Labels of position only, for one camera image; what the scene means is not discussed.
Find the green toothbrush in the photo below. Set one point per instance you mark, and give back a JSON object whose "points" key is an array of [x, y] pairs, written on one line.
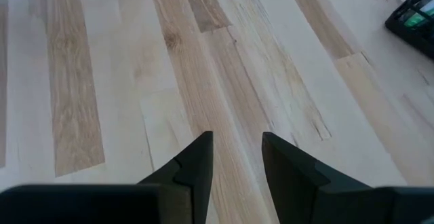
{"points": [[414, 19]]}

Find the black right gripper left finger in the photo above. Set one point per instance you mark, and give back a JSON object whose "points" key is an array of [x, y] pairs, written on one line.
{"points": [[183, 197]]}

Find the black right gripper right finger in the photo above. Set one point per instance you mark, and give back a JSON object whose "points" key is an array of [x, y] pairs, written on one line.
{"points": [[322, 200]]}

